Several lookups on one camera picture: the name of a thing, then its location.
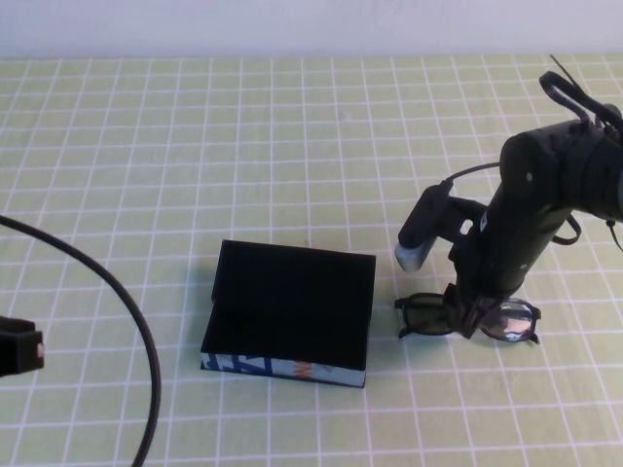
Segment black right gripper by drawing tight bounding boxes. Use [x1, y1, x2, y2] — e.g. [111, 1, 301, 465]
[443, 208, 568, 341]

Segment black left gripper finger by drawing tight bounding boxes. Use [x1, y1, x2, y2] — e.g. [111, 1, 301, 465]
[0, 314, 47, 378]

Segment black framed glasses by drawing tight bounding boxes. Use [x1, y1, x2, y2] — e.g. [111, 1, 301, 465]
[393, 293, 543, 345]

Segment black glasses case box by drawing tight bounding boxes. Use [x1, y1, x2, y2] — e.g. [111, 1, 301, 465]
[200, 239, 378, 389]

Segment green checked tablecloth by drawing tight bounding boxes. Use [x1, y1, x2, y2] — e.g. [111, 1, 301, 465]
[0, 53, 623, 467]

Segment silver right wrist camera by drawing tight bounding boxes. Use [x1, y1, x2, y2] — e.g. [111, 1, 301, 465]
[396, 183, 452, 271]

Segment black right camera mount bracket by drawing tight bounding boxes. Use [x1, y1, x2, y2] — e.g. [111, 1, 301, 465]
[445, 197, 490, 244]

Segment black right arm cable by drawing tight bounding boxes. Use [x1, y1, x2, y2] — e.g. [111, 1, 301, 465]
[439, 54, 623, 252]

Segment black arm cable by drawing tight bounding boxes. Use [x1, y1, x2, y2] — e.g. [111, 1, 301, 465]
[439, 54, 623, 252]
[0, 215, 163, 467]

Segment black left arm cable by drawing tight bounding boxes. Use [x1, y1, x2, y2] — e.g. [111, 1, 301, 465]
[0, 215, 163, 467]

